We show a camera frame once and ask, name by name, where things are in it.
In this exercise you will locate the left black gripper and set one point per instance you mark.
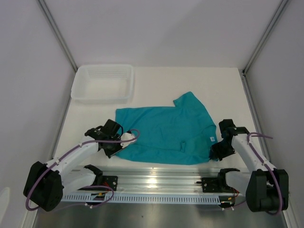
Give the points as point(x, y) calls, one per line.
point(109, 153)

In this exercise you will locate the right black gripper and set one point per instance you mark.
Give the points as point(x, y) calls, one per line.
point(214, 153)

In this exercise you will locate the teal t-shirt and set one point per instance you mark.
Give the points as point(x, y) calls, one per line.
point(182, 134)

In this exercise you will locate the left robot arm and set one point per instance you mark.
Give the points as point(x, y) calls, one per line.
point(49, 182)

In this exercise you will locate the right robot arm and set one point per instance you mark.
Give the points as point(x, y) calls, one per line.
point(266, 188)

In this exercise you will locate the white plastic basket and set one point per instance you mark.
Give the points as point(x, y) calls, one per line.
point(103, 84)

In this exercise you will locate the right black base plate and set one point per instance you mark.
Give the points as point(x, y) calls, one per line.
point(215, 185)

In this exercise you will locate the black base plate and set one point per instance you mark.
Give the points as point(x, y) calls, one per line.
point(215, 185)
point(110, 181)

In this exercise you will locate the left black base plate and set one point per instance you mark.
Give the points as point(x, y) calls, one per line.
point(110, 181)

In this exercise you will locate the aluminium mounting rail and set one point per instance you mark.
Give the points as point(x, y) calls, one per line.
point(157, 180)

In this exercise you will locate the white slotted cable duct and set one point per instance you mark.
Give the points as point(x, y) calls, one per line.
point(142, 198)

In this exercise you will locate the left aluminium frame post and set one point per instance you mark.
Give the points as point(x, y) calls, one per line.
point(57, 33)

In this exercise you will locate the aluminium frame post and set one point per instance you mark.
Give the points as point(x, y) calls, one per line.
point(282, 6)
point(57, 33)

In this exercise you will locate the right aluminium frame post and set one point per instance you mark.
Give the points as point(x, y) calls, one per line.
point(282, 6)

